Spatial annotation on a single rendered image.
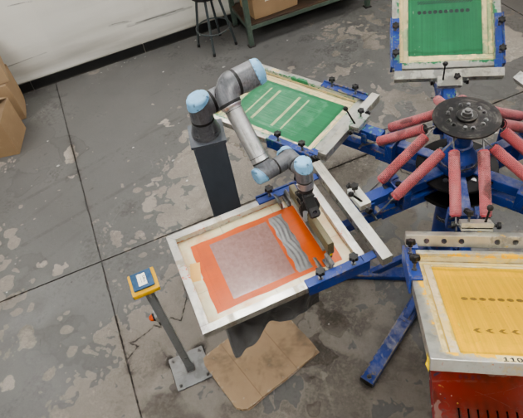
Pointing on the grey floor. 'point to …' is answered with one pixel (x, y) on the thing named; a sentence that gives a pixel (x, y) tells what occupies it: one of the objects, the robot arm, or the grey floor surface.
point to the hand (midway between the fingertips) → (310, 219)
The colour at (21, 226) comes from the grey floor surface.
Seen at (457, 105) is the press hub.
